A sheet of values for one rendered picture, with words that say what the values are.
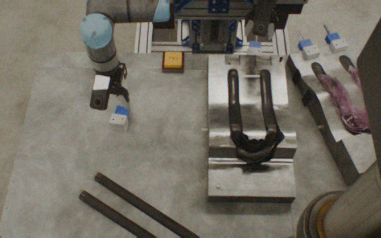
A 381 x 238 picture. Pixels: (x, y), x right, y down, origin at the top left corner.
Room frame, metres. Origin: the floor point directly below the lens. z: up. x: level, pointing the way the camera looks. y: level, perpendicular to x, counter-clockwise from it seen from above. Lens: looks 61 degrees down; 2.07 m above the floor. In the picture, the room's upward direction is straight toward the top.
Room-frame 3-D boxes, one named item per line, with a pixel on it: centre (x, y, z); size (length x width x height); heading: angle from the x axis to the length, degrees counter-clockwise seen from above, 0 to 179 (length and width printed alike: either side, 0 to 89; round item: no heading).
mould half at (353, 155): (0.73, -0.55, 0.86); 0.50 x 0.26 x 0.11; 16
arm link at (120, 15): (0.80, 0.22, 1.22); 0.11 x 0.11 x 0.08; 3
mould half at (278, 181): (0.66, -0.19, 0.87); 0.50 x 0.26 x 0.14; 179
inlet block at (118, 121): (0.72, 0.23, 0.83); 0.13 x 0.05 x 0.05; 169
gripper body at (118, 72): (0.70, 0.23, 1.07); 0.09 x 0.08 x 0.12; 169
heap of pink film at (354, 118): (0.74, -0.54, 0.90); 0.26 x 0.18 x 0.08; 16
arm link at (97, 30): (0.70, 0.23, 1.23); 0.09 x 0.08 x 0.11; 3
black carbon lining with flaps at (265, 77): (0.67, -0.20, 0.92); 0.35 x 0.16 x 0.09; 179
